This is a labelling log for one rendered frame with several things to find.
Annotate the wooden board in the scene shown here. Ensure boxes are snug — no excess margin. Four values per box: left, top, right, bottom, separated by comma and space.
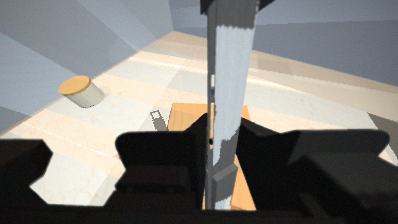
166, 103, 255, 210

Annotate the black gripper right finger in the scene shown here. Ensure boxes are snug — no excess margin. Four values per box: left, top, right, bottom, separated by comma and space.
236, 117, 390, 211

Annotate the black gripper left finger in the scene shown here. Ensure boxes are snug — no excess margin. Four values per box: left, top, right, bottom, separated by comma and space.
114, 113, 207, 209

